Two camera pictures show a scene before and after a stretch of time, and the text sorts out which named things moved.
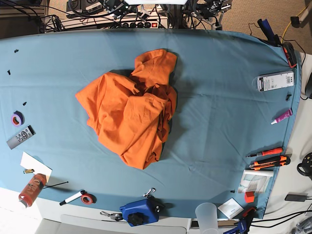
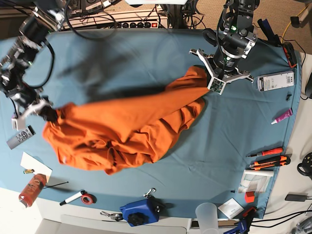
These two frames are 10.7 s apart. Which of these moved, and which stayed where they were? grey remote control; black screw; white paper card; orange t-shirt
Moved: orange t-shirt
Stayed: grey remote control; white paper card; black screw
